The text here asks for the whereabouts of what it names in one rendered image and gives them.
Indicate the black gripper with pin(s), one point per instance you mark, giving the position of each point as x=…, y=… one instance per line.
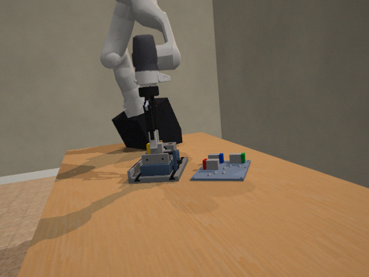
x=150, y=111

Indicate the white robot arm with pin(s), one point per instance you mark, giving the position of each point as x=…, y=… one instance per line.
x=146, y=59

